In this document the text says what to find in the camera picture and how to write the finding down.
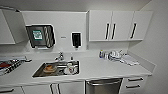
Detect stainless steel dishwasher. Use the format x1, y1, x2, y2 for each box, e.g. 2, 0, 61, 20
85, 78, 123, 94

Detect white drawer unit beside dishwasher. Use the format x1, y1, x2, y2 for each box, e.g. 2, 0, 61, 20
120, 75, 149, 94

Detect dish soap bottle blue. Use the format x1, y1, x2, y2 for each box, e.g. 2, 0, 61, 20
99, 49, 105, 60

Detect white cup in sink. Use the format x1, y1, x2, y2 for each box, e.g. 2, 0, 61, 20
66, 62, 78, 74

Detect chrome sink faucet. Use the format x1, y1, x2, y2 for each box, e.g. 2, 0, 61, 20
54, 51, 65, 62

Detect stacked white dishes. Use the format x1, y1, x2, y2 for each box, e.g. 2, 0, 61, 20
106, 49, 123, 62

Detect stainless steel sink basin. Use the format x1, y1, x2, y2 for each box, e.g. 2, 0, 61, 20
32, 59, 81, 79

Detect orange bowl in sink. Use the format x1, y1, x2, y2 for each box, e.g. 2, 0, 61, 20
43, 64, 57, 73

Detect black paper towel dispenser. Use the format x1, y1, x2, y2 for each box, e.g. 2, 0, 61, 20
25, 23, 57, 50

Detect folded white cloth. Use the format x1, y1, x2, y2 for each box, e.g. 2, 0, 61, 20
120, 54, 141, 67

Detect white sink base cabinet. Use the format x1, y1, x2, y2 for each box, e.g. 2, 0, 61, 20
21, 81, 86, 94

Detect dish drying rack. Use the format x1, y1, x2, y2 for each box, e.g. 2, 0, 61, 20
0, 57, 33, 76

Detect white drawer unit beside microwave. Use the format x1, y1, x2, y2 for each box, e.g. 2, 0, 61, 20
0, 85, 24, 94

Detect black wall soap dispenser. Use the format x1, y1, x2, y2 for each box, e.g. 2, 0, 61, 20
70, 31, 82, 50

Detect white wall cabinet three doors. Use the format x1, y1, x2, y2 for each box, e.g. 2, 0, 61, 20
87, 9, 154, 43

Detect white wall cabinet wide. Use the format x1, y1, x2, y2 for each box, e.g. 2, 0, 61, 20
0, 8, 28, 46

